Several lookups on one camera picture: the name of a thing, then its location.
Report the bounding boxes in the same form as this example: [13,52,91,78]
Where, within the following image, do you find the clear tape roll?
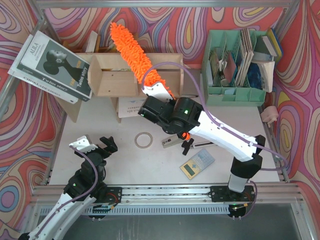
[134,132,153,149]

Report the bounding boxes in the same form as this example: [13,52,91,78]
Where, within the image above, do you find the orange microfiber duster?
[110,22,196,140]

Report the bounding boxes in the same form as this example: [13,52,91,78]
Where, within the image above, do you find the gold grey calculator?
[180,149,215,180]

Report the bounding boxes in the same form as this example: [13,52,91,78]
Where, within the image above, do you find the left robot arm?
[19,135,122,240]

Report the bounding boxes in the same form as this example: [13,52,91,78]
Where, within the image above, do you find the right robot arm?
[138,96,266,193]

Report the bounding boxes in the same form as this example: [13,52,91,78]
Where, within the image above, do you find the wooden bookshelf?
[54,53,184,123]

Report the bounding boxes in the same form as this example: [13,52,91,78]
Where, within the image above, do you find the grey black stapler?
[161,135,184,149]

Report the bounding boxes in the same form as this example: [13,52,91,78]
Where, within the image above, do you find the pencil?
[183,94,198,98]

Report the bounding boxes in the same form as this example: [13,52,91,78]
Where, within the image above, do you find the spiral drawing notebook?
[118,97,146,119]

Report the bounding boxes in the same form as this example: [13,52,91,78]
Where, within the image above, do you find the green desk organizer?
[201,30,266,107]

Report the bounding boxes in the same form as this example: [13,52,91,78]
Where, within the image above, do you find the red notebook in organizer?
[223,51,237,83]

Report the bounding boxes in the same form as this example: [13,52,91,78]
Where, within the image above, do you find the stack of thin books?
[235,28,254,87]

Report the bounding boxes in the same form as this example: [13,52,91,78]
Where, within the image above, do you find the books behind shelf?
[62,30,140,54]

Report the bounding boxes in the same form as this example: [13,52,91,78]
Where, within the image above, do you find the pink tape dispenser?
[260,105,279,128]

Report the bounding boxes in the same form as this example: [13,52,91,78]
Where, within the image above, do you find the white book under Twins story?
[7,34,79,104]

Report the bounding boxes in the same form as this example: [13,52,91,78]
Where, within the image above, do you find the blue yellow book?
[266,28,283,58]

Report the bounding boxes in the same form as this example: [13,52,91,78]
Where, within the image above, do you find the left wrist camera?
[69,135,98,153]

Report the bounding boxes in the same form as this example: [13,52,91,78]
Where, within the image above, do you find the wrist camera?
[141,82,173,103]
[69,135,98,153]

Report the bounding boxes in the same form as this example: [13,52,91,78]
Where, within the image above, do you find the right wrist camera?
[141,82,173,103]

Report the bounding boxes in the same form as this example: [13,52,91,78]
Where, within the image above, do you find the black handled tool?
[181,138,215,156]

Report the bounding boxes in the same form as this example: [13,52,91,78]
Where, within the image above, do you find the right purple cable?
[140,62,288,221]

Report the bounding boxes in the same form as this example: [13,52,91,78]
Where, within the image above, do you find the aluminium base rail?
[30,181,305,206]

